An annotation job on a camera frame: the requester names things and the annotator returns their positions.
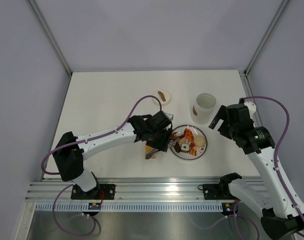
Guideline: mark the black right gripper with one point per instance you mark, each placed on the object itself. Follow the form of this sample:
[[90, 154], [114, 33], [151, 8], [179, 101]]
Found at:
[[222, 113]]

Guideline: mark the aluminium frame post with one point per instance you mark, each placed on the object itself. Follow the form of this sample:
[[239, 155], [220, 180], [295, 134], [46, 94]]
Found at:
[[49, 35], [284, 4]]

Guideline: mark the yellow rectangular box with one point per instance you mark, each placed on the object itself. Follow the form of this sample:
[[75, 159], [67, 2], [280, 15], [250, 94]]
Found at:
[[149, 153]]

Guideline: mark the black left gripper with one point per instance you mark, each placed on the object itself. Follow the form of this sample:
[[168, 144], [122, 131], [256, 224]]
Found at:
[[163, 144]]

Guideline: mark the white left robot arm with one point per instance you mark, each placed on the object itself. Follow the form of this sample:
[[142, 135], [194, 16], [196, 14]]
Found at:
[[72, 151]]

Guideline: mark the aluminium mounting rail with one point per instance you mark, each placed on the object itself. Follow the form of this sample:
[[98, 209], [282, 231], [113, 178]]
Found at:
[[136, 189]]

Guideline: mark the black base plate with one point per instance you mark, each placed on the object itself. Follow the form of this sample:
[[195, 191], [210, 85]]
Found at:
[[213, 192], [105, 191]]

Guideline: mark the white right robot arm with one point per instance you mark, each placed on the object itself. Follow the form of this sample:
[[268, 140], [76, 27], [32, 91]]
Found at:
[[282, 213]]

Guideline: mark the white lid with brown handle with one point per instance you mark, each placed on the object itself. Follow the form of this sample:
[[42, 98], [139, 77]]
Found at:
[[164, 97]]

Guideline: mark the white cylindrical lunch container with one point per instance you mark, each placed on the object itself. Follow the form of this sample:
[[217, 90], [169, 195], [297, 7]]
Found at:
[[202, 108]]

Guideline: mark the left aluminium frame post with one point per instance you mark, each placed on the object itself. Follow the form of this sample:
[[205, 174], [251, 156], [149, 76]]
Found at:
[[49, 35]]

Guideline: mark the sushi roll with green centre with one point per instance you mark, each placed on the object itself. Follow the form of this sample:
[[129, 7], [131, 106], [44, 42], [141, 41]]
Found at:
[[185, 148]]

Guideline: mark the brown mushroom food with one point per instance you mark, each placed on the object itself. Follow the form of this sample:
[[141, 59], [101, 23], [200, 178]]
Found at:
[[176, 136]]

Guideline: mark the right aluminium frame post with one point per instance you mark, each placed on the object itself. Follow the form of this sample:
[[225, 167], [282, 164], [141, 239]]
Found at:
[[284, 4]]

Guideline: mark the round patterned plate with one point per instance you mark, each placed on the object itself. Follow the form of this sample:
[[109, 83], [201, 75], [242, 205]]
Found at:
[[196, 132]]

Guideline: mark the metal food tongs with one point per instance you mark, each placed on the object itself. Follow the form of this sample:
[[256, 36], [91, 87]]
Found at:
[[159, 145]]

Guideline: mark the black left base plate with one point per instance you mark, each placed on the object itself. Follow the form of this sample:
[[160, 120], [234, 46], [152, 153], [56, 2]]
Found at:
[[105, 191]]

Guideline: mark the white slotted cable duct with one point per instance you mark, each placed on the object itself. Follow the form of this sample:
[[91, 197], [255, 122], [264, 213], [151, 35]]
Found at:
[[140, 207]]

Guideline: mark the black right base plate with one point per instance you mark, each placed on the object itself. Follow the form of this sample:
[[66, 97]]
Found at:
[[213, 192]]

